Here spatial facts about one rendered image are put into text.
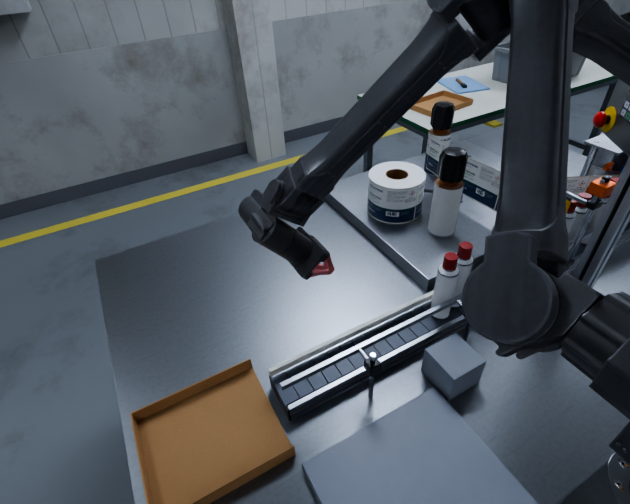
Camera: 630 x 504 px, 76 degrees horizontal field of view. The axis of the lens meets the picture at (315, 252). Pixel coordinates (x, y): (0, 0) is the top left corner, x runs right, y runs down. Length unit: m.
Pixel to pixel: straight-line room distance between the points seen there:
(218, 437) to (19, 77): 3.16
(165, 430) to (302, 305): 0.49
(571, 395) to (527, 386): 0.10
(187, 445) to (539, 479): 0.75
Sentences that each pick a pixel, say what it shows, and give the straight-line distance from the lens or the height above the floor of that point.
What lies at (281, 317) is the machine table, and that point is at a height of 0.83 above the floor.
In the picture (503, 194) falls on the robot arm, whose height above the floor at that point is 1.51.
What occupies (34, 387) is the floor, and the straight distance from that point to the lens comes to 2.55.
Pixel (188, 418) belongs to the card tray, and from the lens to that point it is 1.07.
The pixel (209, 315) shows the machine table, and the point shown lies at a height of 0.83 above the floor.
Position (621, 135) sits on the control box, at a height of 1.32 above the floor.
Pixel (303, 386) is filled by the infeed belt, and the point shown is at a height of 0.88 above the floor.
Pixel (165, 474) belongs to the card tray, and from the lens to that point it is 1.03.
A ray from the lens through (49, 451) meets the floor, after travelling 2.28.
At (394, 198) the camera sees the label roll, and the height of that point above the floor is 0.99.
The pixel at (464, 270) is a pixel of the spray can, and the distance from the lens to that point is 1.09.
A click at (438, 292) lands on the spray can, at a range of 1.08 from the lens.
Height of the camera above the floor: 1.72
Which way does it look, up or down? 39 degrees down
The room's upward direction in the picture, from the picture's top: 4 degrees counter-clockwise
